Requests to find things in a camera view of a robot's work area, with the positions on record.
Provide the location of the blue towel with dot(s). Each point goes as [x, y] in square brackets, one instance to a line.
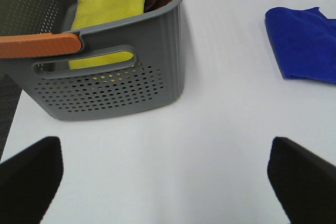
[303, 42]

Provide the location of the yellow towel in basket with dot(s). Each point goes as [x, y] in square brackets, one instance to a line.
[110, 3]

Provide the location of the orange basket handle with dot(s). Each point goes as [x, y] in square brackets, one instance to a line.
[39, 45]

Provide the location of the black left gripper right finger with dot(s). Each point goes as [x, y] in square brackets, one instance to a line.
[303, 182]

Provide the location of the grey perforated plastic basket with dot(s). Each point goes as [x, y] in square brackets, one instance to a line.
[125, 66]

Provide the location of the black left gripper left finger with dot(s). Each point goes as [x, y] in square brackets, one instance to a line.
[30, 180]

